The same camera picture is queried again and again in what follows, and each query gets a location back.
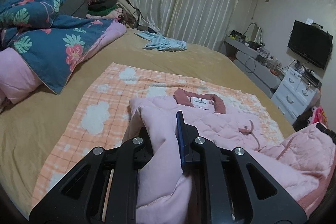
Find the pink quilted jacket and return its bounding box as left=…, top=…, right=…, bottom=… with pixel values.
left=124, top=89, right=335, bottom=223

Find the pile of mixed clothes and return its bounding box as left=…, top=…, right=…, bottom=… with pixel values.
left=86, top=0, right=140, bottom=28

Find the pink yellow cartoon towel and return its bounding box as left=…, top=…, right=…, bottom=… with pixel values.
left=310, top=106, right=328, bottom=127

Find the white drawer cabinet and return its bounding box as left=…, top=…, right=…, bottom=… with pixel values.
left=271, top=67, right=321, bottom=125

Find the orange checked cloud blanket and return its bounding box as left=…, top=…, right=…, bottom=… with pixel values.
left=31, top=63, right=284, bottom=206

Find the grey dressing table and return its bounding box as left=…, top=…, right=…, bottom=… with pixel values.
left=223, top=30, right=281, bottom=98

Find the tan bed sheet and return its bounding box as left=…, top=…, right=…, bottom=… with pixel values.
left=1, top=30, right=294, bottom=218

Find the light blue garment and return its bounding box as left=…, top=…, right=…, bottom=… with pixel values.
left=136, top=31, right=187, bottom=52

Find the blue floral pink quilt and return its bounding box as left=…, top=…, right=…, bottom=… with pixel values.
left=1, top=0, right=126, bottom=107

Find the black wall television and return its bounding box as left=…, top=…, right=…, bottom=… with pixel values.
left=288, top=20, right=333, bottom=69

